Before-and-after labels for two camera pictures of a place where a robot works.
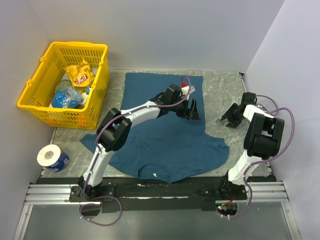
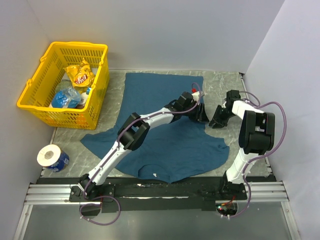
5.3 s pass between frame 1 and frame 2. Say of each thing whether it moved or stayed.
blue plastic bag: stayed
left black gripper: moved
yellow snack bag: stayed
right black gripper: moved
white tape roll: stayed
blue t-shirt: stayed
